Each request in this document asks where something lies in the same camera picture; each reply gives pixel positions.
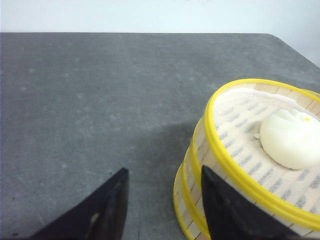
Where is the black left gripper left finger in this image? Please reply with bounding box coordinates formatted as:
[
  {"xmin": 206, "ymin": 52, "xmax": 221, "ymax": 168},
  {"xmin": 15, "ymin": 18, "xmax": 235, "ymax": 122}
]
[{"xmin": 30, "ymin": 168, "xmax": 129, "ymax": 240}]

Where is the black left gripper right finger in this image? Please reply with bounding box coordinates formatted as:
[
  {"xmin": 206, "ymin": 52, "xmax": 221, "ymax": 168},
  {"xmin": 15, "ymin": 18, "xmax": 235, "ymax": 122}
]
[{"xmin": 201, "ymin": 165, "xmax": 300, "ymax": 240}]

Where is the bamboo steamer basket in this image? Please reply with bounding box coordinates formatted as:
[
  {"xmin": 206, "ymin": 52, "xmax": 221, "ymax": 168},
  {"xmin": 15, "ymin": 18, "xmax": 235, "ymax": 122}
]
[
  {"xmin": 180, "ymin": 149, "xmax": 320, "ymax": 240},
  {"xmin": 189, "ymin": 78, "xmax": 320, "ymax": 236},
  {"xmin": 173, "ymin": 167, "xmax": 213, "ymax": 240}
]

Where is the white bun in right basket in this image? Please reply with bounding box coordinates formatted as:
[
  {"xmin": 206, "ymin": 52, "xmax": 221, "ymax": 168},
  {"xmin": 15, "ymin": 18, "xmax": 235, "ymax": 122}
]
[{"xmin": 256, "ymin": 109, "xmax": 320, "ymax": 170}]

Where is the white perforated liner cloth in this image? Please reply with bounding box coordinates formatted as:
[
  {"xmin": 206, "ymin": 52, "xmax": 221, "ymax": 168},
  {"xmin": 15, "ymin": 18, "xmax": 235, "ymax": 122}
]
[{"xmin": 212, "ymin": 87, "xmax": 320, "ymax": 215}]

